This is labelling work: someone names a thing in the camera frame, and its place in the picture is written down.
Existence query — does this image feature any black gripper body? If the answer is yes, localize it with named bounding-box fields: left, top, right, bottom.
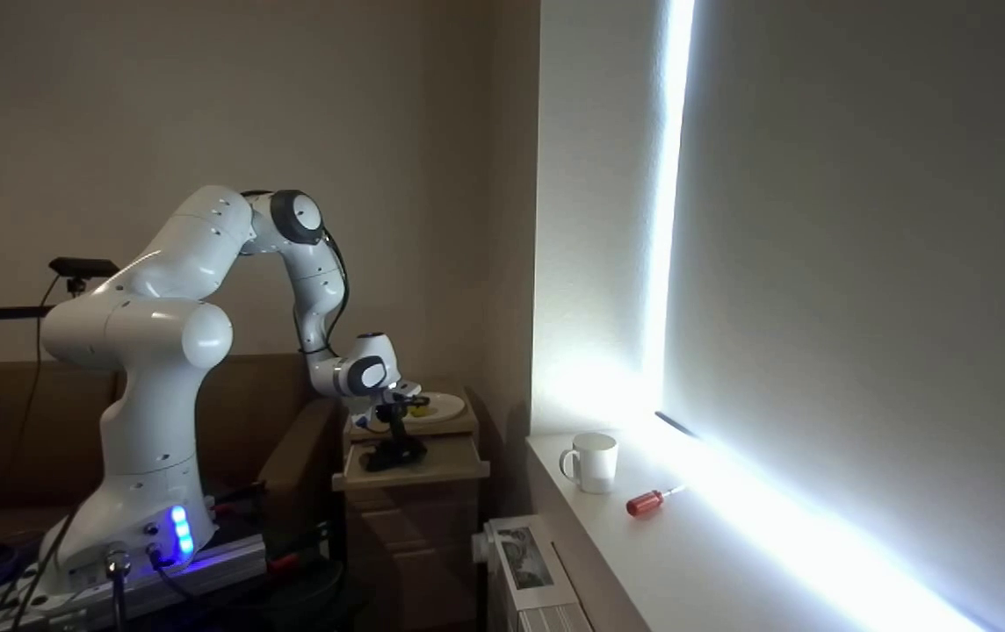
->
left=364, top=394, right=421, bottom=443

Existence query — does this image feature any black sock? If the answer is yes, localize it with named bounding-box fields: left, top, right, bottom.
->
left=358, top=432, right=429, bottom=475

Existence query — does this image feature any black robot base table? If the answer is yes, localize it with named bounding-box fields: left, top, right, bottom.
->
left=0, top=525, right=349, bottom=632

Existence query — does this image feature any flat wooden drawer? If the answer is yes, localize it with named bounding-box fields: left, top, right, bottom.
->
left=331, top=439, right=492, bottom=496

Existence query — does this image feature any white round plate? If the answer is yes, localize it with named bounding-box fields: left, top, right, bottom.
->
left=391, top=389, right=470, bottom=428

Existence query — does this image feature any tan leather armchair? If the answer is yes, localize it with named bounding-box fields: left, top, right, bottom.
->
left=0, top=353, right=349, bottom=554

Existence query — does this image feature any light wooden nightstand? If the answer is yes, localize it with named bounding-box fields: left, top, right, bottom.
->
left=331, top=389, right=497, bottom=632

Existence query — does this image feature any white mug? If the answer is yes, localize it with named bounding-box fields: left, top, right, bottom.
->
left=554, top=432, right=623, bottom=496

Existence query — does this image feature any white air conditioner unit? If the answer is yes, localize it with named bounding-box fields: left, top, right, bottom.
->
left=470, top=514, right=601, bottom=632

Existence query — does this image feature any white roller window blind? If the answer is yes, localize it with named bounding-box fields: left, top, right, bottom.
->
left=647, top=0, right=1005, bottom=632

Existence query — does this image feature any red handled screwdriver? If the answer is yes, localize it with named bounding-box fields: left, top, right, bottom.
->
left=623, top=480, right=690, bottom=525

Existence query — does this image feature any black camera on boom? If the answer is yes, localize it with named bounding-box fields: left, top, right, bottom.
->
left=0, top=253, right=123, bottom=328

